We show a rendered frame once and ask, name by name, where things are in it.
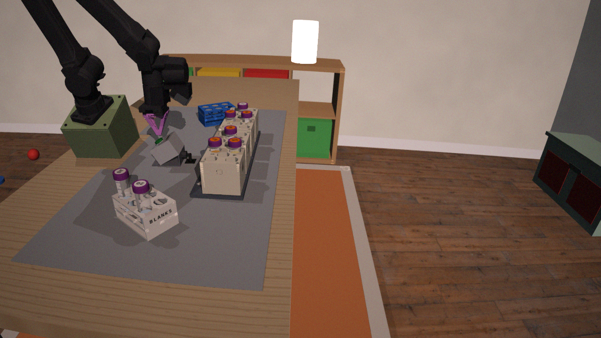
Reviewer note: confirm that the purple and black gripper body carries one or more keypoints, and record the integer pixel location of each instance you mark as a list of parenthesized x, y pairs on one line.
[(147, 108)]

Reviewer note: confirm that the grey flat mat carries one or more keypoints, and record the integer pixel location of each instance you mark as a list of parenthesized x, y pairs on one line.
[(217, 243)]

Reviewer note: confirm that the white button box with label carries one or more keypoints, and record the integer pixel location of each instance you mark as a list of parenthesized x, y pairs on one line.
[(170, 151)]

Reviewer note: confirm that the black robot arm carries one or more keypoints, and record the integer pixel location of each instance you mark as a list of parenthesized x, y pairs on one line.
[(82, 69)]

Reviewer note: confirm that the blue tube rack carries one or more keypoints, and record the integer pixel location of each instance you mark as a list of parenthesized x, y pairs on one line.
[(213, 119)]

